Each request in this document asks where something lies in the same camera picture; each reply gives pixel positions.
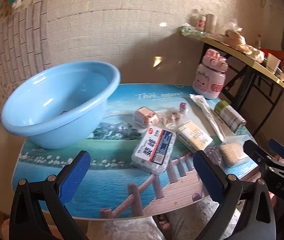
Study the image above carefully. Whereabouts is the bag of white buns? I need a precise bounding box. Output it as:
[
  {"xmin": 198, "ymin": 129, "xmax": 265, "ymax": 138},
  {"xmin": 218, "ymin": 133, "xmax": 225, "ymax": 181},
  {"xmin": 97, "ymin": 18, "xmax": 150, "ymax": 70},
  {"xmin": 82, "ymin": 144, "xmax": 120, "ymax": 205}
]
[{"xmin": 244, "ymin": 44, "xmax": 265, "ymax": 63}]

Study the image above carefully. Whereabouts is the person's right leg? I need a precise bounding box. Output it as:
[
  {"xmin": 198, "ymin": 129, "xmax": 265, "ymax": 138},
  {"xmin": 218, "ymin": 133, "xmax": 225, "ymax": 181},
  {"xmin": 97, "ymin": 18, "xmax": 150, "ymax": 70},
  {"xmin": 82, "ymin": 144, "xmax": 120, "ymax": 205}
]
[{"xmin": 167, "ymin": 197, "xmax": 241, "ymax": 240}]

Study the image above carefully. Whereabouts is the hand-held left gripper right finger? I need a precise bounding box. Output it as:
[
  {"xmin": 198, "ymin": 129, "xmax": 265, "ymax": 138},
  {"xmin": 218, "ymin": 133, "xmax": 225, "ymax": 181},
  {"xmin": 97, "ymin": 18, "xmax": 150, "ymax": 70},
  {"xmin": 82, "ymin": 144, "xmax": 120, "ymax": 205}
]
[{"xmin": 193, "ymin": 150, "xmax": 276, "ymax": 240}]

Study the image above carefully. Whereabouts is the yellow folding side table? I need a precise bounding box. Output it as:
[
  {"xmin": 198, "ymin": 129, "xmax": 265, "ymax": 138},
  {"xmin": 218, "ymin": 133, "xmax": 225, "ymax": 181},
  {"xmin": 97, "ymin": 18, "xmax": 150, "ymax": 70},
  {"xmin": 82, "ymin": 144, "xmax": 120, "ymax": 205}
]
[{"xmin": 180, "ymin": 26, "xmax": 284, "ymax": 135}]

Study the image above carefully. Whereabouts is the orange pink cloth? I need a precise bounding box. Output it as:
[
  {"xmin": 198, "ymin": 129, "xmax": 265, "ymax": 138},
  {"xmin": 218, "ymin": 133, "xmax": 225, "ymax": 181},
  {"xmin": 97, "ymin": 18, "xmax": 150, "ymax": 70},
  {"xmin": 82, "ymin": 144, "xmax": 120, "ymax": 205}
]
[{"xmin": 1, "ymin": 219, "xmax": 14, "ymax": 240}]

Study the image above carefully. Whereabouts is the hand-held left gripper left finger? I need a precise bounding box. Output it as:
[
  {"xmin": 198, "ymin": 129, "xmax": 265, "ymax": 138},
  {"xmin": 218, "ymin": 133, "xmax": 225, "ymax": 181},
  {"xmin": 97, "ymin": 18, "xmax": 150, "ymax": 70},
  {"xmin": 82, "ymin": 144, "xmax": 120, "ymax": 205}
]
[{"xmin": 9, "ymin": 150, "xmax": 91, "ymax": 240}]

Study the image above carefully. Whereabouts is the clear box of toothpicks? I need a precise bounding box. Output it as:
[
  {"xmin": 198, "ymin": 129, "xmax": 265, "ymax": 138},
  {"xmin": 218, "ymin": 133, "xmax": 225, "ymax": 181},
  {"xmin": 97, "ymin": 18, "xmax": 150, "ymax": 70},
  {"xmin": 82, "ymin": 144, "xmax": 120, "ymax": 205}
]
[{"xmin": 205, "ymin": 135, "xmax": 252, "ymax": 168}]

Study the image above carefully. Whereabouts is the person's leg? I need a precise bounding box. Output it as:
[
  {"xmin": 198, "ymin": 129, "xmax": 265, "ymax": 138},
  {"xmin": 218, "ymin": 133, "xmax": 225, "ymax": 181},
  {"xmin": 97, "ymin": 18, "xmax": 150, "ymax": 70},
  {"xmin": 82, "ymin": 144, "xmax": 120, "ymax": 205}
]
[
  {"xmin": 167, "ymin": 197, "xmax": 241, "ymax": 240},
  {"xmin": 87, "ymin": 216, "xmax": 163, "ymax": 240}
]

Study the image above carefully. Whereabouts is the clear snack packet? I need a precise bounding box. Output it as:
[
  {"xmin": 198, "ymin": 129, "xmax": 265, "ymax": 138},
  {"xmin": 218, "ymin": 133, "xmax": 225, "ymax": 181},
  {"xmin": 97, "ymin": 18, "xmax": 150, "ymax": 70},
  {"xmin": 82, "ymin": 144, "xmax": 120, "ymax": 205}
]
[{"xmin": 155, "ymin": 108, "xmax": 182, "ymax": 130}]

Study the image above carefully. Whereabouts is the white box with red-blue label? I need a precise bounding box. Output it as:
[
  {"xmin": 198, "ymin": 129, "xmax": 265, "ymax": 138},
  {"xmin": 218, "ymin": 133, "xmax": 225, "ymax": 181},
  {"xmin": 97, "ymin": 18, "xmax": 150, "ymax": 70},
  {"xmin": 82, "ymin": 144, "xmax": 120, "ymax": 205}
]
[{"xmin": 131, "ymin": 127, "xmax": 177, "ymax": 175}]

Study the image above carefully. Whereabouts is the green printed plastic bag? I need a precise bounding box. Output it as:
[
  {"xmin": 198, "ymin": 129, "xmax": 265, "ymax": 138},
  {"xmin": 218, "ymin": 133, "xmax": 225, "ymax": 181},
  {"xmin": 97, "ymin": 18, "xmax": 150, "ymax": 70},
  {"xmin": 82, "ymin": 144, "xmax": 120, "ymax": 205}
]
[{"xmin": 181, "ymin": 25, "xmax": 200, "ymax": 37}]

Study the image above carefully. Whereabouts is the white bottle with red label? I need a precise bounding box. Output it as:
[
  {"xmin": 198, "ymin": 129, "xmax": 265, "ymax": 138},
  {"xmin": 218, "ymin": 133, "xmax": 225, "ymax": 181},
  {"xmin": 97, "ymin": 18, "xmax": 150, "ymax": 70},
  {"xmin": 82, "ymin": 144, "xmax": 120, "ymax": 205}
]
[{"xmin": 197, "ymin": 15, "xmax": 207, "ymax": 32}]

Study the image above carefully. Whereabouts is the pink bear water bottle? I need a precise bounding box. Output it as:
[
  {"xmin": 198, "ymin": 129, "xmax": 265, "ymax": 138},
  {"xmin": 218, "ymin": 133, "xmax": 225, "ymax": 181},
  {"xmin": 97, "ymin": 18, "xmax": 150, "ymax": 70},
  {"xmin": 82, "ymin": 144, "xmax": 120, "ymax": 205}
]
[{"xmin": 192, "ymin": 49, "xmax": 228, "ymax": 100}]

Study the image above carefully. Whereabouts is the bag of flat bread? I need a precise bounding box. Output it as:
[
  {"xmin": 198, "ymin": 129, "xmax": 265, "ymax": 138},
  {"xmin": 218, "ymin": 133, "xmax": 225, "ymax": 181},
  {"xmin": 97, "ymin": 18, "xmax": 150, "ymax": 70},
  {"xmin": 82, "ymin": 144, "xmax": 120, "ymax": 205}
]
[{"xmin": 225, "ymin": 22, "xmax": 246, "ymax": 51}]

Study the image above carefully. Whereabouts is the person's left leg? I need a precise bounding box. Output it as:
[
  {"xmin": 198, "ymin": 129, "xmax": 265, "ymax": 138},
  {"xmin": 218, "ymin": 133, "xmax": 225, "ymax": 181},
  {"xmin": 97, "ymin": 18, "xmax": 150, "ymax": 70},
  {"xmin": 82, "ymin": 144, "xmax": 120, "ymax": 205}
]
[{"xmin": 87, "ymin": 216, "xmax": 163, "ymax": 240}]

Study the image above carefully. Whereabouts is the small white box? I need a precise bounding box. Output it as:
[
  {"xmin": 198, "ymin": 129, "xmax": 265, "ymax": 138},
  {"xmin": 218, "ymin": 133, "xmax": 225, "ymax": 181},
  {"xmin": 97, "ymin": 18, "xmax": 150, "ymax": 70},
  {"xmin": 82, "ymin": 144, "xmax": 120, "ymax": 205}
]
[{"xmin": 266, "ymin": 54, "xmax": 281, "ymax": 72}]

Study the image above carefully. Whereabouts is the long white toothbrush packet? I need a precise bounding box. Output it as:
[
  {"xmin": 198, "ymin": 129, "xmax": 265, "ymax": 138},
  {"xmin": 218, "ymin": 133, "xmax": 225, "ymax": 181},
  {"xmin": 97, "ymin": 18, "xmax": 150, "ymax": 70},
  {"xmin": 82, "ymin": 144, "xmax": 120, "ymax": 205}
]
[{"xmin": 190, "ymin": 94, "xmax": 226, "ymax": 142}]

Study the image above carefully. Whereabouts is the light blue plastic basin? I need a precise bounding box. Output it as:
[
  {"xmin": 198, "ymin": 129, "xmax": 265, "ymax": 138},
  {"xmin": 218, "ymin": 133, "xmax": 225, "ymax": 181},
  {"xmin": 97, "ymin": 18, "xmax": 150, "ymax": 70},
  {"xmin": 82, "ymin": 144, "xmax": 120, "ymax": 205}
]
[{"xmin": 1, "ymin": 60, "xmax": 121, "ymax": 150}]

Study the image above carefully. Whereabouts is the yellow and white box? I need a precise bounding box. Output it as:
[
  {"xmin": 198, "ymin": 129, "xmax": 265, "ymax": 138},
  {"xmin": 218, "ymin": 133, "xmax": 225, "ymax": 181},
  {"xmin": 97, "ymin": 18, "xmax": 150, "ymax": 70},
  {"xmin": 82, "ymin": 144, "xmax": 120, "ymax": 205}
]
[{"xmin": 175, "ymin": 120, "xmax": 213, "ymax": 153}]

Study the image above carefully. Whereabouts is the green and white canister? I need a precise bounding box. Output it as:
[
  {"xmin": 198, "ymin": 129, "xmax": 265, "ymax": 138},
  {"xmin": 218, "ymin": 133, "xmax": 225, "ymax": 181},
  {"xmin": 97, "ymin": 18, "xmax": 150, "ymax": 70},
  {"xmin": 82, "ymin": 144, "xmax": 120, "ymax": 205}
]
[{"xmin": 214, "ymin": 100, "xmax": 247, "ymax": 133}]

